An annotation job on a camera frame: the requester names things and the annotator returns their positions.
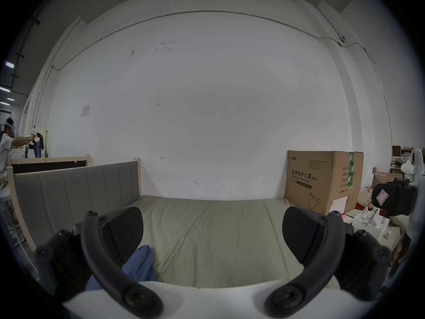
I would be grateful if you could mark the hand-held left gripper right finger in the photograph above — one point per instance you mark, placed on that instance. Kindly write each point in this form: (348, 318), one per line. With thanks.
(328, 261)

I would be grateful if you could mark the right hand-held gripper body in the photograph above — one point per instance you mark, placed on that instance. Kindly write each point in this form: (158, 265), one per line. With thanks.
(398, 198)

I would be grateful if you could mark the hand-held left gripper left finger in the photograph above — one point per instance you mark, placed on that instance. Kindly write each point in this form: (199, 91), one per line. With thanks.
(99, 264)

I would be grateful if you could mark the person's right hand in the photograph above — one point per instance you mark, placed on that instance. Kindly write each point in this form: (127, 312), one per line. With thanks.
(401, 249)

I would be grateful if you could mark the small brown cardboard carton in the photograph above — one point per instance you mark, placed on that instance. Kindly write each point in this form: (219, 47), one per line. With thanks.
(381, 179)

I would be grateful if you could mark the blue garment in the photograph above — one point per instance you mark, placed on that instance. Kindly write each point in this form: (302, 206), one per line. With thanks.
(141, 264)

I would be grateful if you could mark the white open box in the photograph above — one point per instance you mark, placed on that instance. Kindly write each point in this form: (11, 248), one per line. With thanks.
(365, 226)

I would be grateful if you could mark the grey padded headboard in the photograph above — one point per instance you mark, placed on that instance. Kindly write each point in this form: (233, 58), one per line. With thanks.
(66, 194)

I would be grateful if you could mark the large brown cardboard carton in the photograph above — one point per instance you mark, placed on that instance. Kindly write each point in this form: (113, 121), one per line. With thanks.
(312, 178)

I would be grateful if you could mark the bed with beige sheet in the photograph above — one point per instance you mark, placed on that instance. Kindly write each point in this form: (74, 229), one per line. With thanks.
(215, 238)

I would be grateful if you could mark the wooden bed frame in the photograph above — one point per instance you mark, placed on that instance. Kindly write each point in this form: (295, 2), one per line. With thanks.
(49, 164)

